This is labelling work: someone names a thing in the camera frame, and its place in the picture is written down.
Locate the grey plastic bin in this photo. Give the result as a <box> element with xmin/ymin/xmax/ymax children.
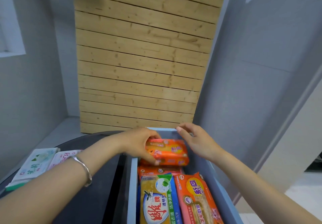
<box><xmin>126</xmin><ymin>127</ymin><xmax>243</xmax><ymax>224</ymax></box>

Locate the person's right hand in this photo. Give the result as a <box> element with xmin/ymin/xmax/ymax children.
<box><xmin>176</xmin><ymin>123</ymin><xmax>222</xmax><ymax>162</ymax></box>

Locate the person's left forearm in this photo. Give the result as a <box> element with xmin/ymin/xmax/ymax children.
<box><xmin>0</xmin><ymin>133</ymin><xmax>126</xmax><ymax>224</ymax></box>

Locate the silver bracelet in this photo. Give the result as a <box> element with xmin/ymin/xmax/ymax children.
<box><xmin>69</xmin><ymin>155</ymin><xmax>93</xmax><ymax>187</ymax></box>

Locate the yellow and blue soap packet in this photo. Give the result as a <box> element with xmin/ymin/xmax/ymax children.
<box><xmin>140</xmin><ymin>173</ymin><xmax>184</xmax><ymax>224</ymax></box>

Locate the person's right forearm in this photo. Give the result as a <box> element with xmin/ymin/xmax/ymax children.
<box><xmin>211</xmin><ymin>149</ymin><xmax>322</xmax><ymax>224</ymax></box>

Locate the person's left hand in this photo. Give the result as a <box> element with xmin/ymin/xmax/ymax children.
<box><xmin>120</xmin><ymin>127</ymin><xmax>162</xmax><ymax>166</ymax></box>

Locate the pink and white packet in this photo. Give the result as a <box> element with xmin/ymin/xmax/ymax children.
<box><xmin>47</xmin><ymin>149</ymin><xmax>83</xmax><ymax>170</ymax></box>

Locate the wooden slat pallet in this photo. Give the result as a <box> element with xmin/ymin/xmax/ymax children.
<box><xmin>74</xmin><ymin>0</ymin><xmax>226</xmax><ymax>134</ymax></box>

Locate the green and white packet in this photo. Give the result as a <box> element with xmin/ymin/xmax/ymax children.
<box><xmin>5</xmin><ymin>147</ymin><xmax>60</xmax><ymax>192</ymax></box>

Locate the pink and orange soap packet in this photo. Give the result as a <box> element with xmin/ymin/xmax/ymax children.
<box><xmin>174</xmin><ymin>172</ymin><xmax>224</xmax><ymax>224</ymax></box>

